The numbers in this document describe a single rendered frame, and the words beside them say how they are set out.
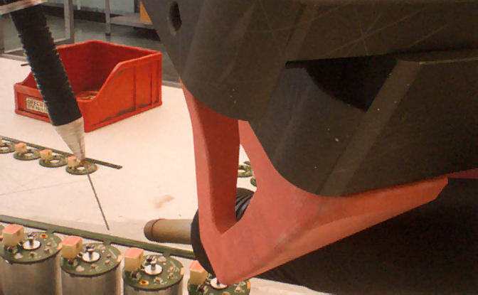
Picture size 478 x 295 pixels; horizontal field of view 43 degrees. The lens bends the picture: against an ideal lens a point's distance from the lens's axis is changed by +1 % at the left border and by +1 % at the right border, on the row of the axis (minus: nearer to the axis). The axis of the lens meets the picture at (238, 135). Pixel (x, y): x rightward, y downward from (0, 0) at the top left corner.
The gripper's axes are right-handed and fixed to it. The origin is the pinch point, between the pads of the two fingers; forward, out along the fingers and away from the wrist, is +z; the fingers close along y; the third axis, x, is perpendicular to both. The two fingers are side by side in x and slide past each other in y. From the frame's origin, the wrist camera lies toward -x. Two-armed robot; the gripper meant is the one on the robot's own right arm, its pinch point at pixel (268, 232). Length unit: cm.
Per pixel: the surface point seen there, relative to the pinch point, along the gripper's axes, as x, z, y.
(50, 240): -8.6, 12.1, 2.4
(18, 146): -29.3, 29.6, -0.7
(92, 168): -24.2, 27.5, -5.3
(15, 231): -9.0, 11.7, 3.8
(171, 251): -6.0, 10.7, -2.0
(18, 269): -7.4, 12.0, 4.0
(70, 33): -301, 239, -89
